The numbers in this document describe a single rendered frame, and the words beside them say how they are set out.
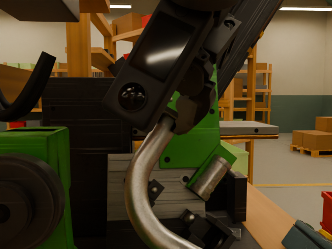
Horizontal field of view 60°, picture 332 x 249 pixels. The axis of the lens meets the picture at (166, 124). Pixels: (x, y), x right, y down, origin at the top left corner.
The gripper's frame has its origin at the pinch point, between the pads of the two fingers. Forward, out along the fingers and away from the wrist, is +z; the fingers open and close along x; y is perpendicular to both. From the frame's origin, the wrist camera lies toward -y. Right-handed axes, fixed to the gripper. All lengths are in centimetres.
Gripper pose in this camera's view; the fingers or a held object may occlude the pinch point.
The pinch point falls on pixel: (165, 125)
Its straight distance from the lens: 38.5
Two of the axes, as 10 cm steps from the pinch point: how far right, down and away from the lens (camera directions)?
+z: -1.0, 5.5, 8.3
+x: -8.5, -4.8, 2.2
